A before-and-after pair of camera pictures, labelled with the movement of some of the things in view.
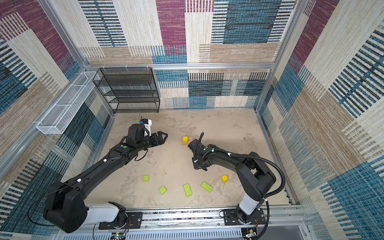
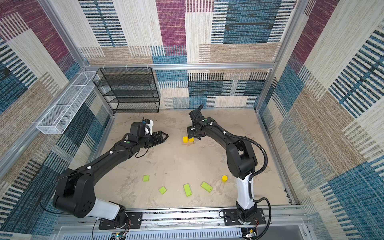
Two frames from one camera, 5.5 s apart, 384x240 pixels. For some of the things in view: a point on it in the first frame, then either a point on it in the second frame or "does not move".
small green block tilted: [162, 190] does not move
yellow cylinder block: [224, 178] does not move
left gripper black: [161, 140] does not move
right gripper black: [196, 166] → [190, 133]
